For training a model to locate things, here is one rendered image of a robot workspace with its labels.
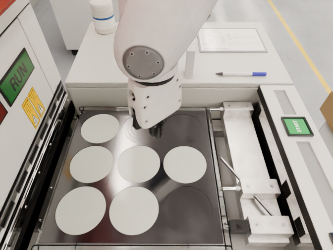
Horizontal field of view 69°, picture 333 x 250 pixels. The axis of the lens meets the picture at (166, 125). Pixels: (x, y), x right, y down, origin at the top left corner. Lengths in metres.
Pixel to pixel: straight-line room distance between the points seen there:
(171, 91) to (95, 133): 0.28
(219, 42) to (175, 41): 0.58
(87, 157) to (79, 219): 0.15
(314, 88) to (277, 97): 1.81
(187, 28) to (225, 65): 0.50
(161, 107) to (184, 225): 0.23
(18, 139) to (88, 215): 0.20
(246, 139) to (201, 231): 0.28
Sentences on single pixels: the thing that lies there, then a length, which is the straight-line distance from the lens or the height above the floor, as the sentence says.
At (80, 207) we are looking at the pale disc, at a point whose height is 0.90.
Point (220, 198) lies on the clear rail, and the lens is 0.54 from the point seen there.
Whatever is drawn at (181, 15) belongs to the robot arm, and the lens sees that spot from 0.25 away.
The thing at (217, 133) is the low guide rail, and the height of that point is 0.84.
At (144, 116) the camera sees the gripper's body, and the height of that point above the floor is 1.07.
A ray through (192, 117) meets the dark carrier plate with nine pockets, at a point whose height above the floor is 0.90.
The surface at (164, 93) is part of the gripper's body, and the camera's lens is 0.43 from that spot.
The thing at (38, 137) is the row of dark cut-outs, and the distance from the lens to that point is 0.60.
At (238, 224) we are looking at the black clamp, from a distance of 0.52.
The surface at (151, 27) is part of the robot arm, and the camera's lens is 0.25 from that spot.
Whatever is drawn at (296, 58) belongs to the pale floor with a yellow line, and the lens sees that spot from 2.81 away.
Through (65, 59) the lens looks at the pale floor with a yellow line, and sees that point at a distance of 2.68.
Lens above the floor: 1.38
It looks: 49 degrees down
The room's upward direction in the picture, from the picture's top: straight up
